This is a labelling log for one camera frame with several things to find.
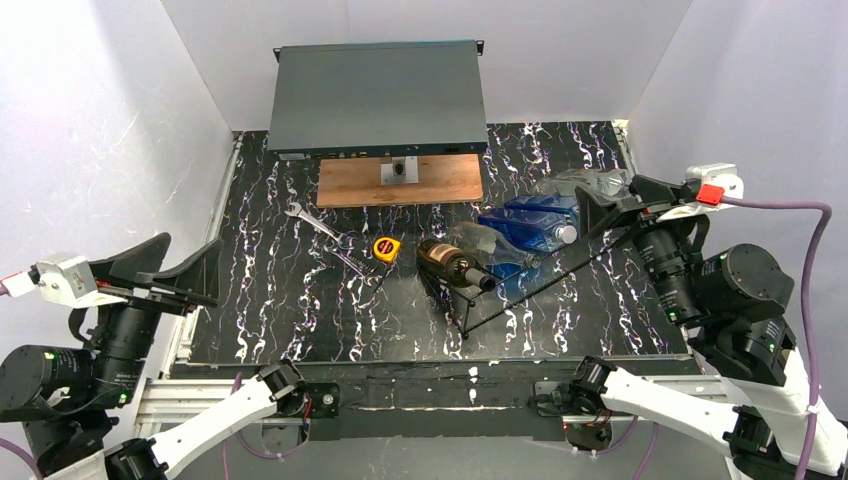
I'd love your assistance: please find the blue square bottle front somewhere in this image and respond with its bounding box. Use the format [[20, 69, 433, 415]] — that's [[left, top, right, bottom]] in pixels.
[[503, 195, 579, 227]]

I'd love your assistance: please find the blue square bottle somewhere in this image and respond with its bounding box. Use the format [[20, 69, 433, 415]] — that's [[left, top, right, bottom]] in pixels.
[[477, 208, 578, 253], [503, 195, 579, 227]]

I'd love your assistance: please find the clear square bottle black cap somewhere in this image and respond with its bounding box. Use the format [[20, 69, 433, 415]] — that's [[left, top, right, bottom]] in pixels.
[[563, 168, 632, 197]]

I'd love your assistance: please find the black wire wine rack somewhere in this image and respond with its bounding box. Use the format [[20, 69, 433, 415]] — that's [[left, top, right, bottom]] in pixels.
[[416, 226, 623, 338]]

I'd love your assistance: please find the dark green wine bottle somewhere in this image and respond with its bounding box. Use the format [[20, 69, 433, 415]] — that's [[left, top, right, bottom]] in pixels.
[[416, 239, 497, 292]]

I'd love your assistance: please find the clear round glass bottle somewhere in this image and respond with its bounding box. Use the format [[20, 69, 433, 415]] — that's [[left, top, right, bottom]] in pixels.
[[532, 169, 631, 198]]

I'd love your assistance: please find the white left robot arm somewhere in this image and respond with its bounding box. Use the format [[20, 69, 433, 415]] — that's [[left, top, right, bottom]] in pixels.
[[1, 233, 307, 479]]

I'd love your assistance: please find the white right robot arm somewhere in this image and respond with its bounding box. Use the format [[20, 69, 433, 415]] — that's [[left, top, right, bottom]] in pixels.
[[564, 166, 847, 479]]

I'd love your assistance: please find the silver wrench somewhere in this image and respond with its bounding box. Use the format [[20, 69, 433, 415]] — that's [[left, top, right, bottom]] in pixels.
[[286, 202, 344, 246]]

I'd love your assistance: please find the wooden board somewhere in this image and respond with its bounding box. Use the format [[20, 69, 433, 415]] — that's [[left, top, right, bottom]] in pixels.
[[315, 154, 484, 208]]

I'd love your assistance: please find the orange small object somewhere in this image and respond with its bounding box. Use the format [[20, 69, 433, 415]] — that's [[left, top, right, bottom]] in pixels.
[[372, 236, 401, 264]]

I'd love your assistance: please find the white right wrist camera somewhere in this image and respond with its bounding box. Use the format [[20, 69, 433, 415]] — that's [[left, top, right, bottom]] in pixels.
[[658, 163, 745, 222]]

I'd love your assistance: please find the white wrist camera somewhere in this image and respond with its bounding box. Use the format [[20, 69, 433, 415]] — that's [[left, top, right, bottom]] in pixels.
[[658, 163, 745, 222], [1, 253, 127, 309]]

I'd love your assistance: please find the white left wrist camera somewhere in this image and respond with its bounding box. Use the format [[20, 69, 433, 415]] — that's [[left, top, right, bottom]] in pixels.
[[1, 253, 127, 309]]

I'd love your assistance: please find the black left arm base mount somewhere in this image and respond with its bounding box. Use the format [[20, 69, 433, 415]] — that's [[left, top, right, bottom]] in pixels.
[[288, 382, 341, 419]]

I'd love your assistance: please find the metal bracket on board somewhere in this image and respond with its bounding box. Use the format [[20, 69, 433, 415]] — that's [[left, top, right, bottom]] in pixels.
[[380, 156, 419, 186]]

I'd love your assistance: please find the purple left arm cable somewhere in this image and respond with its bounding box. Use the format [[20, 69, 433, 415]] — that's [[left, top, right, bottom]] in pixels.
[[0, 283, 45, 480]]

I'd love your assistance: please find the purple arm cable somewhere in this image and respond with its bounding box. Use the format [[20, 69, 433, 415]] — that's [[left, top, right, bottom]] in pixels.
[[0, 283, 45, 480], [720, 195, 833, 480]]

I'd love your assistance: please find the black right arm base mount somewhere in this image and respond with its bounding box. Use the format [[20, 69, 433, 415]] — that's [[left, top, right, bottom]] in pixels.
[[527, 382, 613, 452]]

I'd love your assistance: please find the grey rack-mount device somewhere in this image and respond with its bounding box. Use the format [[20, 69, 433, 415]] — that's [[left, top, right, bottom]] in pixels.
[[267, 40, 488, 158]]

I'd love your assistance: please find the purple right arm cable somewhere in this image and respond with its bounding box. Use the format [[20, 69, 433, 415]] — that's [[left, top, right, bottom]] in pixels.
[[720, 195, 833, 480]]

